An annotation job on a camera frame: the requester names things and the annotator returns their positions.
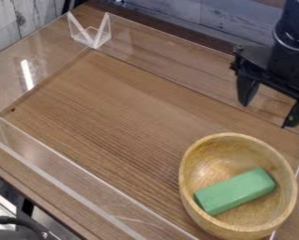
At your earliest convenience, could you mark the black metal table bracket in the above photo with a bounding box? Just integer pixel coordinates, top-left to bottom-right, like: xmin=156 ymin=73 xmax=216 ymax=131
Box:
xmin=15 ymin=198 xmax=62 ymax=240

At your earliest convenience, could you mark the clear acrylic enclosure wall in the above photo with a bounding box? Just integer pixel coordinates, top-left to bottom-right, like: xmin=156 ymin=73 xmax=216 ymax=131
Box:
xmin=0 ymin=7 xmax=299 ymax=240

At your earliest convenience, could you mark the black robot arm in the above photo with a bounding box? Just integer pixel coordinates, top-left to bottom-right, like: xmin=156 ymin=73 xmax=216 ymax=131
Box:
xmin=230 ymin=0 xmax=299 ymax=128

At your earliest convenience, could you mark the black cable lower left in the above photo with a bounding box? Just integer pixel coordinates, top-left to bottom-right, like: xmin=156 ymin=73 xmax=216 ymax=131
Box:
xmin=0 ymin=215 xmax=53 ymax=240

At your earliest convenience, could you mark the brown wooden bowl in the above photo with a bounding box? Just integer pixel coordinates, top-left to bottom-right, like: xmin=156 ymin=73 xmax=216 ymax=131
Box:
xmin=178 ymin=133 xmax=299 ymax=240

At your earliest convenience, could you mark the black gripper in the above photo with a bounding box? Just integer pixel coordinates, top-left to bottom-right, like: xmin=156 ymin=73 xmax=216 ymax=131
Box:
xmin=230 ymin=33 xmax=299 ymax=128

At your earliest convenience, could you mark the clear acrylic corner bracket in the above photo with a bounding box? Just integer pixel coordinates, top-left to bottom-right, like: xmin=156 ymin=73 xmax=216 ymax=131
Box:
xmin=67 ymin=12 xmax=112 ymax=49

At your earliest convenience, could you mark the green rectangular block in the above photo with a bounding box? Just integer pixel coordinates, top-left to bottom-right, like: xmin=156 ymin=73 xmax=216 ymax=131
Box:
xmin=193 ymin=168 xmax=276 ymax=216

